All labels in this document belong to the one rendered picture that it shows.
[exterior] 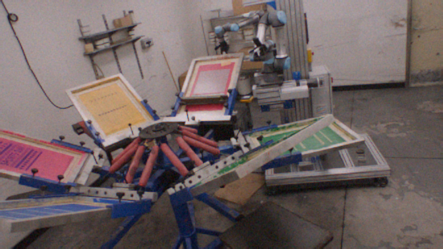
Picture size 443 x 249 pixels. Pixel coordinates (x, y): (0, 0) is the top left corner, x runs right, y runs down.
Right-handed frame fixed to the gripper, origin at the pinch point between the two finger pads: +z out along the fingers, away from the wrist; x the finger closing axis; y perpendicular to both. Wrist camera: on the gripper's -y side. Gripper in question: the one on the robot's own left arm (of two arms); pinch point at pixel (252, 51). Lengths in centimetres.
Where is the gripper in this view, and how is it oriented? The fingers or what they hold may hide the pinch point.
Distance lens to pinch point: 267.0
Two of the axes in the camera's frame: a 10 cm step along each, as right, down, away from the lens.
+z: -5.2, 4.1, -7.5
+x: -8.0, 0.7, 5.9
